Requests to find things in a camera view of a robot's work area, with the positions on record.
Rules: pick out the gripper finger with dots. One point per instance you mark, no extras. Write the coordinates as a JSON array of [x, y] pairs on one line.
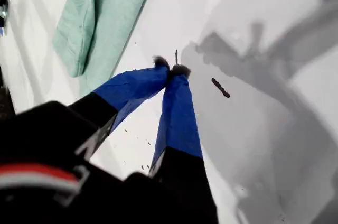
[[137, 84], [179, 123]]

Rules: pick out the pale green T-shirt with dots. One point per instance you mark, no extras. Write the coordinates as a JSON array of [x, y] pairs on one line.
[[111, 10]]

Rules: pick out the small dark scrap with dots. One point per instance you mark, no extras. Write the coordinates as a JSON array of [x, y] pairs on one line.
[[220, 88]]

